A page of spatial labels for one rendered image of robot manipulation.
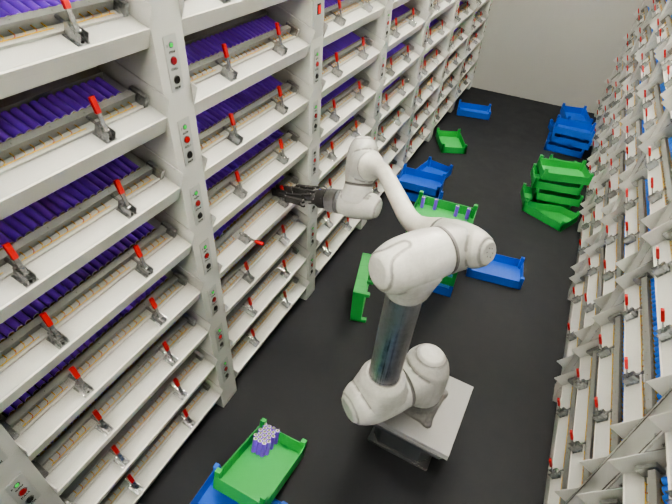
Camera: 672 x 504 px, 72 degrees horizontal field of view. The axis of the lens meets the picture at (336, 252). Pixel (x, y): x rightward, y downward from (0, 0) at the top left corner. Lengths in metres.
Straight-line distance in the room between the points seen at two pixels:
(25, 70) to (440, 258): 0.89
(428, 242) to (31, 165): 0.84
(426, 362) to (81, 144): 1.16
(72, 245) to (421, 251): 0.78
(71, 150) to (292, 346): 1.44
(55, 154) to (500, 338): 2.03
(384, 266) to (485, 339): 1.40
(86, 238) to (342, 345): 1.39
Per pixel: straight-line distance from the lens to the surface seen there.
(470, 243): 1.17
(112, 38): 1.08
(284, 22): 1.77
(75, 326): 1.25
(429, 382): 1.62
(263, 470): 1.87
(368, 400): 1.52
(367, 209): 1.63
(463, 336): 2.39
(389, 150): 3.14
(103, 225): 1.19
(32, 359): 1.22
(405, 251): 1.08
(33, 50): 1.01
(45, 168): 1.05
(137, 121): 1.17
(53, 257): 1.13
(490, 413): 2.17
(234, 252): 1.65
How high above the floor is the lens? 1.75
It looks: 40 degrees down
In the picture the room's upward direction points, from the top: 4 degrees clockwise
